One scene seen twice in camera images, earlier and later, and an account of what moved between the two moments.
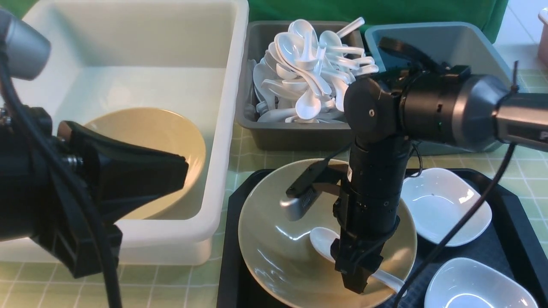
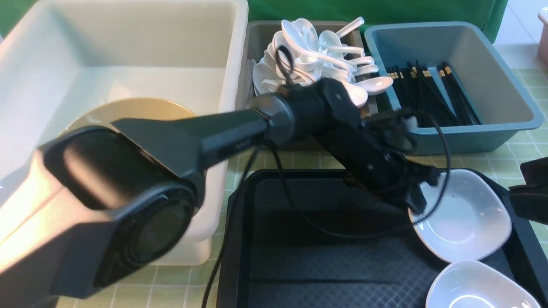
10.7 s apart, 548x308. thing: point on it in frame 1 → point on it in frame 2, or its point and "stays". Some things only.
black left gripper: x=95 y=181 → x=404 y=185
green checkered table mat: x=199 y=285 stays
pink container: x=543 y=50 stays
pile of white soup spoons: x=300 y=76 stays
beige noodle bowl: x=280 y=255 → x=133 y=108
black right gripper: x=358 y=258 → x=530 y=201
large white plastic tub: x=187 y=57 stays
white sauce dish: x=463 y=282 stays
